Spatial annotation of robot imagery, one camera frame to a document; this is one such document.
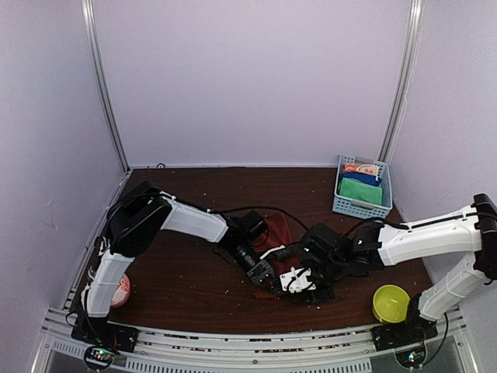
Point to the blue folded towel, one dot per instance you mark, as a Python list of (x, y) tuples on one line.
[(362, 177)]

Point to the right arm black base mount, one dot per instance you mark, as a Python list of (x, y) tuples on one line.
[(415, 329)]

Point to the aluminium front rail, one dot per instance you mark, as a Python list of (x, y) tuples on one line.
[(338, 350)]

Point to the aluminium frame post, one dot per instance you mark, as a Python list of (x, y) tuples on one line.
[(88, 13), (405, 74)]

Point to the green microfibre towel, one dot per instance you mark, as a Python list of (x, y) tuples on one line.
[(357, 190)]

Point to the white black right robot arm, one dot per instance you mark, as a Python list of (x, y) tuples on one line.
[(470, 230)]

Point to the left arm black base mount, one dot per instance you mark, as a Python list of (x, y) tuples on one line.
[(100, 332)]

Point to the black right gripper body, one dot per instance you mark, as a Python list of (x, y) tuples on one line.
[(334, 271)]

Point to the light blue perforated basket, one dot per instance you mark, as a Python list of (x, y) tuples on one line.
[(358, 208)]

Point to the left aluminium frame post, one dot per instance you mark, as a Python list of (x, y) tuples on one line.
[(88, 13)]

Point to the dark red towel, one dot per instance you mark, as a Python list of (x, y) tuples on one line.
[(277, 235)]

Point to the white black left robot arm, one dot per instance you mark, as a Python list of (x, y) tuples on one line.
[(136, 218)]

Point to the red white patterned plate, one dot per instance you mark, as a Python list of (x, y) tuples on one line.
[(122, 293)]

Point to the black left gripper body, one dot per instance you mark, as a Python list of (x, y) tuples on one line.
[(240, 258)]

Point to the yellow-green bowl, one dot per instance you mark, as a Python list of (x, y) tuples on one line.
[(390, 304)]

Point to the right aluminium frame post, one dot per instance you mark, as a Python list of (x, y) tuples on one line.
[(405, 74)]

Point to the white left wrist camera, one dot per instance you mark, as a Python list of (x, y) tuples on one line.
[(275, 250)]

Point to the orange white patterned cloth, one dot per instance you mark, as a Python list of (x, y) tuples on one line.
[(368, 169)]

